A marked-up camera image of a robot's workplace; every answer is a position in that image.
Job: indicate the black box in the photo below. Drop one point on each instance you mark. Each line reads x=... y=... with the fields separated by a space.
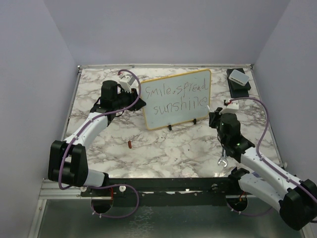
x=235 y=85
x=238 y=93

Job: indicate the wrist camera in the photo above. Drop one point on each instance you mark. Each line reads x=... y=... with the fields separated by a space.
x=126 y=82
x=230 y=107

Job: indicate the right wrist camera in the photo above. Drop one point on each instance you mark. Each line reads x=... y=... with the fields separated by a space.
x=230 y=107

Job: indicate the yellow framed whiteboard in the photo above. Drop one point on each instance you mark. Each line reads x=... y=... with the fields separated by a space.
x=176 y=99

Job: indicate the white network switch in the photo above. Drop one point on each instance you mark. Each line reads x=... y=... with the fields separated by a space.
x=239 y=77

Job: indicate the upper black box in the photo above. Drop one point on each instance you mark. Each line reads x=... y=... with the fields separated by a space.
x=235 y=85

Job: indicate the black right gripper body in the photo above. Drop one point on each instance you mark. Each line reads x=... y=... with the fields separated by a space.
x=218 y=119

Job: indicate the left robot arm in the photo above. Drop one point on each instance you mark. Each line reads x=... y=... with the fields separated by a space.
x=68 y=164

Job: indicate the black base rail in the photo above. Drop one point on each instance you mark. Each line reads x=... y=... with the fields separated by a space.
x=161 y=192

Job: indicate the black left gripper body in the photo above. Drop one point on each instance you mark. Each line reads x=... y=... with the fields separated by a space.
x=126 y=99

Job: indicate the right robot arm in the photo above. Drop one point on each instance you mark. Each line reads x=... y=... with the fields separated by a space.
x=293 y=198

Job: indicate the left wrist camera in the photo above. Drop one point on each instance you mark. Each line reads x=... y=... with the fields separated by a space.
x=126 y=82

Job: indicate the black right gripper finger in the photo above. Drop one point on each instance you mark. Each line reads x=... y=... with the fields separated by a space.
x=212 y=117
x=218 y=110

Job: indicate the silver open-end wrench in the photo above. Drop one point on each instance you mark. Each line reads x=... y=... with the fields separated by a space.
x=223 y=160

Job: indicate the lower black box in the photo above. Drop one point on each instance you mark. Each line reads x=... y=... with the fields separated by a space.
x=238 y=93

